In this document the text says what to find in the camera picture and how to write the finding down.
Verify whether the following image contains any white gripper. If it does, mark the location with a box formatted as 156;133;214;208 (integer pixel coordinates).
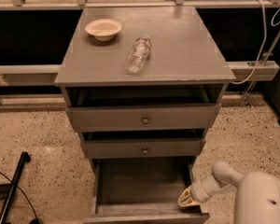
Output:
177;175;223;207

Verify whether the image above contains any grey bottom drawer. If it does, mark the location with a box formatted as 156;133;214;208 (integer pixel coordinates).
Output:
83;157;209;224

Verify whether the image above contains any grey drawer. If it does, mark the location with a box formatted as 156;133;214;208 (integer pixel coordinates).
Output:
81;138;206;159
66;105;220;133
83;157;209;224

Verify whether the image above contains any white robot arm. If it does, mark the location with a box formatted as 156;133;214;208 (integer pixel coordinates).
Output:
177;161;280;224

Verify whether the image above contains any grey middle drawer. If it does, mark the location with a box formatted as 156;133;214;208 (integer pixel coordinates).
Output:
81;138;206;159

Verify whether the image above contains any grey top drawer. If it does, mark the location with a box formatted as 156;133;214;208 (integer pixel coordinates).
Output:
66;105;220;133

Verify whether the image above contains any grey wooden drawer cabinet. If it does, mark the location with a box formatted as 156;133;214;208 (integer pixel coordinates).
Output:
54;6;236;181

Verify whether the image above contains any clear plastic water bottle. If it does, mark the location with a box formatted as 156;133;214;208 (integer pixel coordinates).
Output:
126;35;151;74

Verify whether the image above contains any black stand leg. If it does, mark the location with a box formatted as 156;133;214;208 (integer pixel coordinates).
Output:
0;152;31;224

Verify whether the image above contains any white paper bowl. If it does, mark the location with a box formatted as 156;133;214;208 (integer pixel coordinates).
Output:
85;19;122;41

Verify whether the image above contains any thin black cable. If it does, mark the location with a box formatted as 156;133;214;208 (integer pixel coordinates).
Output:
0;163;40;224

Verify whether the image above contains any metal railing frame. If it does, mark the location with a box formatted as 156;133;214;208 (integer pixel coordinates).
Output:
0;0;280;87

